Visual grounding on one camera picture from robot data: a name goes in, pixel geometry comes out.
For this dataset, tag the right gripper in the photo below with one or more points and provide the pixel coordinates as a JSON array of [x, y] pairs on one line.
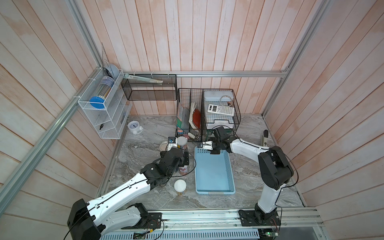
[[214, 151]]

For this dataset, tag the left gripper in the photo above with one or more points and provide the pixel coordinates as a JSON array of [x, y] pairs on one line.
[[182, 163]]

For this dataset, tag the white lid red can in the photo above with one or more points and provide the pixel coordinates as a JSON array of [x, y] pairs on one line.
[[183, 170]]

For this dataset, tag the silver can blue label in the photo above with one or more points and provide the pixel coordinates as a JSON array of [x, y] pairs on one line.
[[163, 147]]

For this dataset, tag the white lid colourful can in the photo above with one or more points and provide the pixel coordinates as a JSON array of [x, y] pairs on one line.
[[182, 143]]

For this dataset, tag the light blue plastic basket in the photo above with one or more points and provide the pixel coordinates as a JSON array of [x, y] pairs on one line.
[[213, 173]]

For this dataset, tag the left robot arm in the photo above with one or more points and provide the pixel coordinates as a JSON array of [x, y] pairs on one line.
[[93, 219]]

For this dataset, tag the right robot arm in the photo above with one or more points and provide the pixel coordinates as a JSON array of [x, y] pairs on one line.
[[276, 172]]

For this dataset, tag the white lid yellow can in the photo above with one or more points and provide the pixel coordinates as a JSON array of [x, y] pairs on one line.
[[180, 187]]

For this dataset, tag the white calculator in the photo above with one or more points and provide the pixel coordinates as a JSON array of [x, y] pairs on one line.
[[221, 110]]

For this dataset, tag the red booklet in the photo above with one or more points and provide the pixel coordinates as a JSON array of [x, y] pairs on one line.
[[197, 119]]

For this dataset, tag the small white alarm clock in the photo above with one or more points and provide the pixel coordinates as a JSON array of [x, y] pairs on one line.
[[135, 127]]

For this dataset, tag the green white ruler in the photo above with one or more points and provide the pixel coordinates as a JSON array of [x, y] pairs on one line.
[[142, 79]]

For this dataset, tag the blue lid clear tube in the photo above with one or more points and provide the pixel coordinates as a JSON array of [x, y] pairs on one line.
[[99, 97]]

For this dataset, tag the grey blue round disc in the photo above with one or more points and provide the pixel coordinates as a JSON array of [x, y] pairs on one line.
[[111, 71]]

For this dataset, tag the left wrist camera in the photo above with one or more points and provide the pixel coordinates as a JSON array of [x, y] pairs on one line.
[[171, 143]]

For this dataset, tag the black wire desk organizer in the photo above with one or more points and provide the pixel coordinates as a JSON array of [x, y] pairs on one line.
[[190, 99]]

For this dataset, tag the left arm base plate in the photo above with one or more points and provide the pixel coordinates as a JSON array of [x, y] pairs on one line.
[[152, 221]]

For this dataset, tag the black mesh wall basket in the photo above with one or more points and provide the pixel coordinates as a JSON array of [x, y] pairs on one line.
[[136, 91]]

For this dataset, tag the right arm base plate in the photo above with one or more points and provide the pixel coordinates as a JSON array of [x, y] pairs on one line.
[[257, 218]]

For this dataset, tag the white wire wall shelf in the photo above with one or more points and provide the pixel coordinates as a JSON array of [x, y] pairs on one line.
[[110, 121]]

